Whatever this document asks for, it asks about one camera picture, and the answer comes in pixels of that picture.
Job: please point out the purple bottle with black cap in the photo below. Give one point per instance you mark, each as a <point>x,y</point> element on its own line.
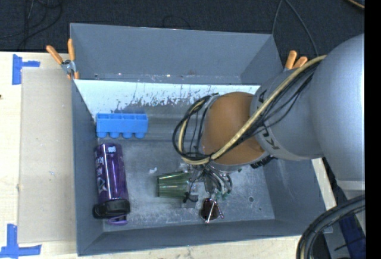
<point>110,174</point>

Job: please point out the dark red sunglasses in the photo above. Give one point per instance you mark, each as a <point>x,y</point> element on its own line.
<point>208,207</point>

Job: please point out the pale flat board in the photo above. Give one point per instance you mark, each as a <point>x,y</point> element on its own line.
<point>44,147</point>

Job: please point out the grey metal bin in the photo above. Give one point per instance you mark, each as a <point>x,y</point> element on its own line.
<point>143,55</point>

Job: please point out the clear green cup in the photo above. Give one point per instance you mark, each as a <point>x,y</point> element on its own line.
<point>172,184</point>

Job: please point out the blue toy brick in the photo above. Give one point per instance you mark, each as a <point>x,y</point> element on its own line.
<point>122,122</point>

